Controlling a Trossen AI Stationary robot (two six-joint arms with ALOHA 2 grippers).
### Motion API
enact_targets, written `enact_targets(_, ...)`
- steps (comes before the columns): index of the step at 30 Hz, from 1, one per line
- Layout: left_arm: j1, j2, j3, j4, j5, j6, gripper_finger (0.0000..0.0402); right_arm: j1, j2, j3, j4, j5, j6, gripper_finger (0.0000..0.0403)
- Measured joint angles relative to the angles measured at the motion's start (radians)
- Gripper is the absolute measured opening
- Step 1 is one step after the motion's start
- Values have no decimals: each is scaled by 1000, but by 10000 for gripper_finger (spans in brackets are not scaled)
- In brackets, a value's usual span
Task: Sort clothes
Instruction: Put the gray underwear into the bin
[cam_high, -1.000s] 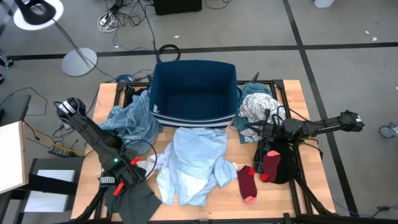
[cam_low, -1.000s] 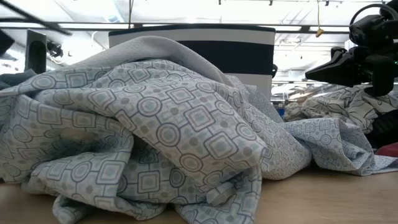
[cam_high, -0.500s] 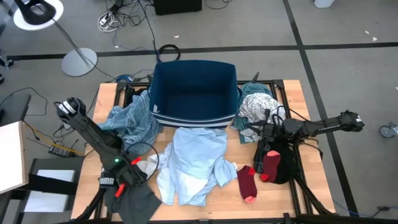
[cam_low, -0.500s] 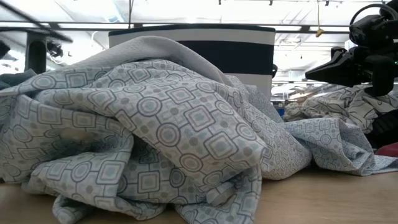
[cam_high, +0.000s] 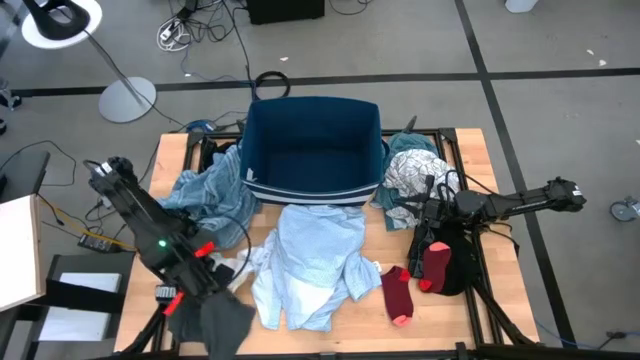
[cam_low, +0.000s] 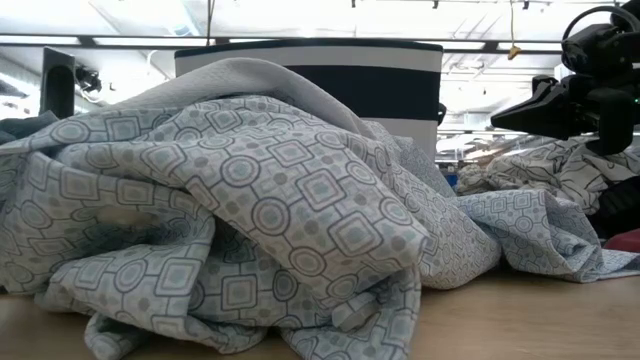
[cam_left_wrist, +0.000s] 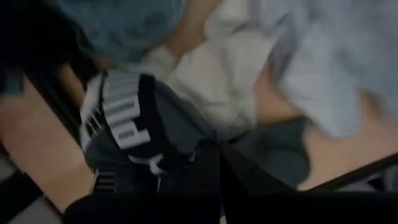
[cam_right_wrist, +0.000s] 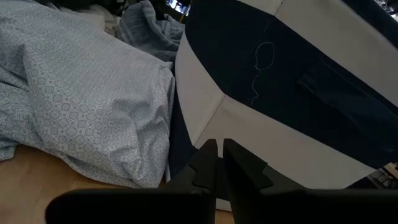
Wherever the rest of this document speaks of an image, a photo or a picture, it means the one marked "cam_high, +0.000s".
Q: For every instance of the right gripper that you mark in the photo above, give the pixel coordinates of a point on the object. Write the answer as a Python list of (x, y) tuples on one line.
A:
[(440, 210)]

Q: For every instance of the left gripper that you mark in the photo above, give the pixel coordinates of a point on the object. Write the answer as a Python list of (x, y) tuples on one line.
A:
[(197, 277)]

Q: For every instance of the white leaf print garment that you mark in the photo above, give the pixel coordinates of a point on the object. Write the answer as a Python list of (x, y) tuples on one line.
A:
[(410, 172)]

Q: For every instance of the dark grey garment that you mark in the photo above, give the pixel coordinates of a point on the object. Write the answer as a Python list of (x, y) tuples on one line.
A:
[(220, 325)]

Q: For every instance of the maroon sock coral toe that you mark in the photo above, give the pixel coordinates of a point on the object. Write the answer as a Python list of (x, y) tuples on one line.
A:
[(397, 295), (436, 267)]

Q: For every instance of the teal green shirt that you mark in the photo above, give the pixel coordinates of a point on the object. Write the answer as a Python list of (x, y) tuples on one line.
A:
[(407, 144)]

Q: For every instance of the light blue patterned shirt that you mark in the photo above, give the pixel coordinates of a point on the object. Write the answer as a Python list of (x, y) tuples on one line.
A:
[(315, 250)]

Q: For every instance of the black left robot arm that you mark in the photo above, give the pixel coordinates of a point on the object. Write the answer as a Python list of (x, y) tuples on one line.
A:
[(130, 200)]

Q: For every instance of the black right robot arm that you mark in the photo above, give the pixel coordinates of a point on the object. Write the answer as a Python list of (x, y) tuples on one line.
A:
[(520, 202)]

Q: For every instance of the black garment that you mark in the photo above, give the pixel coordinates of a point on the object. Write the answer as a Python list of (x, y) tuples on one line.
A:
[(462, 270)]

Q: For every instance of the black power adapter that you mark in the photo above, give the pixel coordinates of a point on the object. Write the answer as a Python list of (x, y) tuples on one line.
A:
[(95, 242)]

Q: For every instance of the black shelf cart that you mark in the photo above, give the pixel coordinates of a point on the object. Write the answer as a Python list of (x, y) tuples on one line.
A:
[(85, 299)]

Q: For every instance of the navy fabric bin white stripes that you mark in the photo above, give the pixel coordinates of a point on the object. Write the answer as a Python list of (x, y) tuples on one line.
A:
[(310, 150)]

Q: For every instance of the black cloth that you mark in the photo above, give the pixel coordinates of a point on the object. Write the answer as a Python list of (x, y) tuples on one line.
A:
[(212, 150)]

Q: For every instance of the white board wooden edge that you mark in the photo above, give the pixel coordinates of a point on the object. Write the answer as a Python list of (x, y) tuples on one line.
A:
[(17, 250)]

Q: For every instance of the white floor lamp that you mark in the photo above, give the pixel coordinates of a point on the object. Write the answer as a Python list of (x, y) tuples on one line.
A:
[(127, 100)]

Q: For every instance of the dark grey desk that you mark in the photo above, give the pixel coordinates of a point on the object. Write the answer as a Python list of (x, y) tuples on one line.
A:
[(25, 172)]

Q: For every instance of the grey caster wheel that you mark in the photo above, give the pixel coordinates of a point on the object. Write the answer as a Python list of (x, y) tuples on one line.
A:
[(622, 210)]

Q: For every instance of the white floor object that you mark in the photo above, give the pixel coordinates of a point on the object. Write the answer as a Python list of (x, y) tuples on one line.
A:
[(521, 5)]

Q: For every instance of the black floor plug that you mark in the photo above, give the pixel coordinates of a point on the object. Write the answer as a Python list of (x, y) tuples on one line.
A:
[(616, 335)]

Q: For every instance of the black box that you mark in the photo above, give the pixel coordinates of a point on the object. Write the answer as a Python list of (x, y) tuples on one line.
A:
[(285, 10)]

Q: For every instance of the white power strip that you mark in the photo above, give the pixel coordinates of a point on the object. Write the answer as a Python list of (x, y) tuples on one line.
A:
[(169, 31)]

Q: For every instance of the black pointed bracket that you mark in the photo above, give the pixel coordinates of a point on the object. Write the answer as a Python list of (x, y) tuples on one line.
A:
[(411, 125)]

